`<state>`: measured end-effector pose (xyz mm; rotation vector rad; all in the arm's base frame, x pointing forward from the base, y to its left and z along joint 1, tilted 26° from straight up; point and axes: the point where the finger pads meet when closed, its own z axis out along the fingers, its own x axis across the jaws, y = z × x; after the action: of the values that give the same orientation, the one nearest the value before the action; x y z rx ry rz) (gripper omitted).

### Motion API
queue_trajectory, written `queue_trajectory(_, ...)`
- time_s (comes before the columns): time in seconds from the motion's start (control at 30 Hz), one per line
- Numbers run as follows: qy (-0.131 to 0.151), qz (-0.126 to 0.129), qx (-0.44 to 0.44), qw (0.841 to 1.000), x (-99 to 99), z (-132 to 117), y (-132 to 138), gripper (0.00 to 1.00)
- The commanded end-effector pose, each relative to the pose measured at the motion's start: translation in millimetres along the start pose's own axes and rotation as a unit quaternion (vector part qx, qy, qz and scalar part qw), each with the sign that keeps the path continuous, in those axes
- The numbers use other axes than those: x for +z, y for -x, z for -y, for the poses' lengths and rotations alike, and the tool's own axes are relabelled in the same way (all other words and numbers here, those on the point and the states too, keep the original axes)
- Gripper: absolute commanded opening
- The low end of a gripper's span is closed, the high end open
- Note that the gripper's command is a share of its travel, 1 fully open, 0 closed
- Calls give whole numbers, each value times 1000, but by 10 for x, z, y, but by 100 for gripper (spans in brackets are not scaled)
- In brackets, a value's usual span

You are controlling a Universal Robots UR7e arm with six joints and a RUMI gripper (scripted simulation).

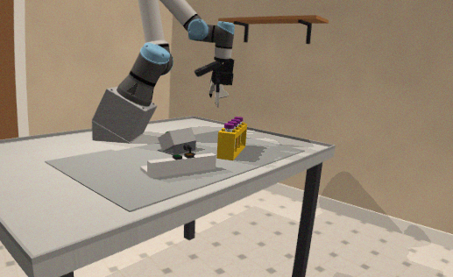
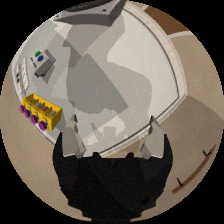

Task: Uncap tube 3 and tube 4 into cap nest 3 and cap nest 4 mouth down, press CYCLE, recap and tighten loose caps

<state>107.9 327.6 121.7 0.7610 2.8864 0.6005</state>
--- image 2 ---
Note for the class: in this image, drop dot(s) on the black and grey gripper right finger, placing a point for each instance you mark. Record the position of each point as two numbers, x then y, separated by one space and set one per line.
156 148

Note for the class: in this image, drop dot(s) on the purple round cap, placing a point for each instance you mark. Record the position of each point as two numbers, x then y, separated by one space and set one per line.
27 113
42 125
22 109
34 119

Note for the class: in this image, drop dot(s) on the grey key housing with blue and green buttons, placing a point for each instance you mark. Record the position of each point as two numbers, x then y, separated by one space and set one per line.
41 64

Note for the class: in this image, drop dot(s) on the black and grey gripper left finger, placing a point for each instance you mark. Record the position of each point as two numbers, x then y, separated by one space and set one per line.
68 148

